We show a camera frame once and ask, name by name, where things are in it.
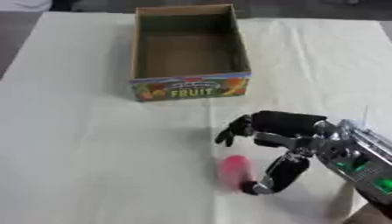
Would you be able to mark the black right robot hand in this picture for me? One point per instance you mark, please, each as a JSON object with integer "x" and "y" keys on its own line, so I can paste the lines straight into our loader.
{"x": 283, "y": 124}

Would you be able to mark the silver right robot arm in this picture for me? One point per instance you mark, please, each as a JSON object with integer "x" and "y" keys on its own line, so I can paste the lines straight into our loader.
{"x": 360, "y": 163}

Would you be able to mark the open cardboard box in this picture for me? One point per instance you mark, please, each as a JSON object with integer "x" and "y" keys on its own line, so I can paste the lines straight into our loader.
{"x": 189, "y": 49}

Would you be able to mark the pink cylinder block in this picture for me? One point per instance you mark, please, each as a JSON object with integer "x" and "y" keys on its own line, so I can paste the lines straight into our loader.
{"x": 235, "y": 172}

